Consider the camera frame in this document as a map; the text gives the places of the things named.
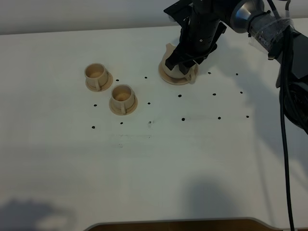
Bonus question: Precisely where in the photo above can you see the near beige cup saucer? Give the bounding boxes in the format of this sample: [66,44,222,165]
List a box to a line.
[109,95,138,116]

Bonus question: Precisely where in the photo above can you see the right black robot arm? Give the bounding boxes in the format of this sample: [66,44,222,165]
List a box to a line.
[165,0,308,130]

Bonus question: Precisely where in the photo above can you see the beige teapot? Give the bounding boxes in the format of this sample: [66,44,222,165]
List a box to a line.
[158,43,198,85]

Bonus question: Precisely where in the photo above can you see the round beige teapot saucer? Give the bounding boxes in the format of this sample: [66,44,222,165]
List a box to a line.
[158,61,199,85]

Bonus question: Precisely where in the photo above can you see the far beige teacup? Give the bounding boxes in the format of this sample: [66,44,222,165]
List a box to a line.
[84,63,108,92]

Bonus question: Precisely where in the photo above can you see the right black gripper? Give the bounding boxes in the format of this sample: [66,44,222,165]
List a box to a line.
[165,11,227,75]

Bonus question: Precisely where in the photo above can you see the beige teacup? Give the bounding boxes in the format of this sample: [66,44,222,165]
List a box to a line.
[111,85,135,115]
[84,63,108,92]

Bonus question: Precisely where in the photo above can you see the near beige teacup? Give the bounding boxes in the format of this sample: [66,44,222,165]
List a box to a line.
[111,85,135,115]

